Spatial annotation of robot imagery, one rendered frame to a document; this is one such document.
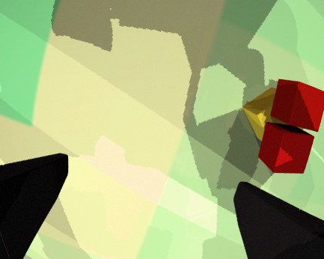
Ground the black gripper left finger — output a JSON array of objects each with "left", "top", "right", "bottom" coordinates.
[{"left": 0, "top": 153, "right": 69, "bottom": 259}]

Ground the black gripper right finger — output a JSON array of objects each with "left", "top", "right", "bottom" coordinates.
[{"left": 233, "top": 181, "right": 324, "bottom": 259}]

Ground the olive yellow cube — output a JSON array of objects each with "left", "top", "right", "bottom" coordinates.
[{"left": 242, "top": 88, "right": 285, "bottom": 141}]

